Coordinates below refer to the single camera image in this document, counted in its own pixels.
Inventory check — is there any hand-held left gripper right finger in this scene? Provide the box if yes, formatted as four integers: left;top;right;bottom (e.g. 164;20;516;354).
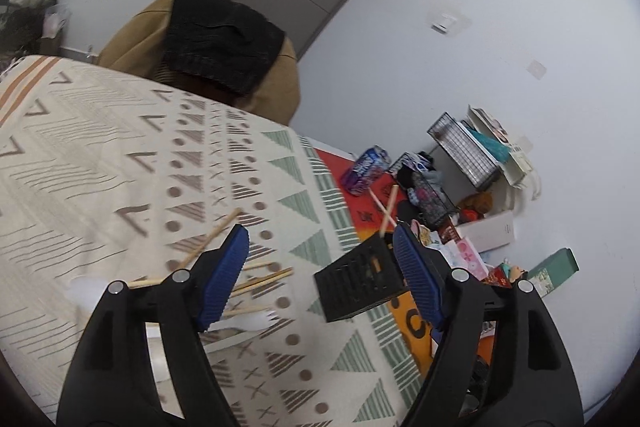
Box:
392;222;585;427

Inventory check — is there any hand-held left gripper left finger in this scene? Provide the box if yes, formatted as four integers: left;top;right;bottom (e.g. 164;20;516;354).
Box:
56;223;250;427

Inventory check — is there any white plastic spork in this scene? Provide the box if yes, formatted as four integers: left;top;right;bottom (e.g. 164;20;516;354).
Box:
207;308;277;333

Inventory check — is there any black plastic utensil basket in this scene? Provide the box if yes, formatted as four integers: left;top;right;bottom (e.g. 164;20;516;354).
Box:
313;237;411;323

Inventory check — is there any pink box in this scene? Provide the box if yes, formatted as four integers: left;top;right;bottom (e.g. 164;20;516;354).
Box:
440;237;488;280

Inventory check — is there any red orange printed mat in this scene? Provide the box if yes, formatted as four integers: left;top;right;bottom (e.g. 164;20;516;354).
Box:
312;147;501;378

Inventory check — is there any white cardboard box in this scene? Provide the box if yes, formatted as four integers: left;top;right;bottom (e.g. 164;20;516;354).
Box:
457;209;516;253

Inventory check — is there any brown stuffed toy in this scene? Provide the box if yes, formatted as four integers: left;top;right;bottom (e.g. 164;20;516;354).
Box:
457;192;495;223

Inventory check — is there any blue drink pack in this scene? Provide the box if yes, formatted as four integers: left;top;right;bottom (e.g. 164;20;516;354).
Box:
341;146;391;196

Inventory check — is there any green cardboard box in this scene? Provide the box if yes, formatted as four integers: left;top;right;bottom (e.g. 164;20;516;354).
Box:
526;248;580;295

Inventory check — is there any teal book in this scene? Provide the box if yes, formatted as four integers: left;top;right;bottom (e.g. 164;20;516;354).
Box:
462;121;511;165

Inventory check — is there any white paper bag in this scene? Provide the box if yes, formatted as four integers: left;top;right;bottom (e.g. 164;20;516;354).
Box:
467;104;543;202

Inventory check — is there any patterned beige tablecloth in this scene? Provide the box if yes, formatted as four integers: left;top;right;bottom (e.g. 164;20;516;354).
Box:
0;55;426;427

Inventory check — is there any black denim garment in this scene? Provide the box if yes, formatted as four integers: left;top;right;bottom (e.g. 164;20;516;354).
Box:
164;0;287;96

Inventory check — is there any chair with draped jackets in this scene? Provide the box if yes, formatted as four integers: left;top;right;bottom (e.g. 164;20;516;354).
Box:
97;0;302;128

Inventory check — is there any pink plastic bag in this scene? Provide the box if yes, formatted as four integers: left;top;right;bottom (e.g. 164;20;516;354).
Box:
42;4;71;40

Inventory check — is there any black shoe rack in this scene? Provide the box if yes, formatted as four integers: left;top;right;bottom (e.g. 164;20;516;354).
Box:
0;0;60;58

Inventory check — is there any small black wire basket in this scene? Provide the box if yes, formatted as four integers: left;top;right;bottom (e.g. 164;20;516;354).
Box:
389;152;457;230

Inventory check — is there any large black wire basket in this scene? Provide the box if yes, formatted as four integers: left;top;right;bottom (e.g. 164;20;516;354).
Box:
427;112;502;189

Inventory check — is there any white wall switch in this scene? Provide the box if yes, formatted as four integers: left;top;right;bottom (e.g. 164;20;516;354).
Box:
431;12;460;35

